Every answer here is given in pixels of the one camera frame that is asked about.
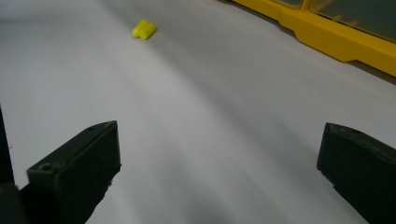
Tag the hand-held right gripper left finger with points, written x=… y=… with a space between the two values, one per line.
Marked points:
x=74 y=174

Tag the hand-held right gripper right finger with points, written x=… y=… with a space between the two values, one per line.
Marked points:
x=364 y=174

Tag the small yellow block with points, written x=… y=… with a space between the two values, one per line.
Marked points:
x=144 y=29

